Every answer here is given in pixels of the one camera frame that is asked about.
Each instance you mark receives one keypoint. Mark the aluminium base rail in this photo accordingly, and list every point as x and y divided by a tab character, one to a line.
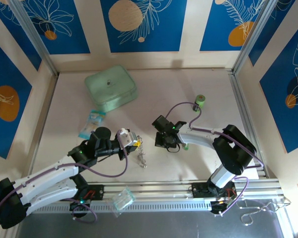
151	191

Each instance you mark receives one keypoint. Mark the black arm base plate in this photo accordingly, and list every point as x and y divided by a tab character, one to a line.
200	189
96	192

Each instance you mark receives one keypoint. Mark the clear plastic box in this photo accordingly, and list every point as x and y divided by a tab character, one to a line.
124	199

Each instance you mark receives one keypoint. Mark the small electronics board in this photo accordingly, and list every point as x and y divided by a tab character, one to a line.
221	207
79	205

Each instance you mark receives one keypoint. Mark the green cylindrical battery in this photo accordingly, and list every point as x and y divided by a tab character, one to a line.
200	98

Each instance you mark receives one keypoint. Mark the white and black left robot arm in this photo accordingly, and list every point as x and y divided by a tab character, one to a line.
47	173

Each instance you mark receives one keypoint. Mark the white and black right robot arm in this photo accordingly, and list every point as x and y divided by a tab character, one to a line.
201	138

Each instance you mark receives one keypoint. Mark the aluminium frame post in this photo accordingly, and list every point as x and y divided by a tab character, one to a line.
37	42
253	37

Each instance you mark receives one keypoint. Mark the blue cotton swab packet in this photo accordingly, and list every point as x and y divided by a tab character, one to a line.
93	121

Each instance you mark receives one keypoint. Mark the blue floral wall panel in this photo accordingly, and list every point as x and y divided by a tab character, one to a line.
283	19
275	111
213	24
5	74
64	24
15	32
164	37

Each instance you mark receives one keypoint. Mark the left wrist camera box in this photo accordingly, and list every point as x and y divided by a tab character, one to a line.
127	138

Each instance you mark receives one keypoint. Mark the key with green cap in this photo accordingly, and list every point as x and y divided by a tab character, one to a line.
186	147

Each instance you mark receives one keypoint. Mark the aluminium side rail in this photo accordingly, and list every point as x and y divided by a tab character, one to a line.
44	119
245	116

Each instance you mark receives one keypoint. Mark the mint green fabric zip case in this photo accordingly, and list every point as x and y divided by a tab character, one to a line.
109	86

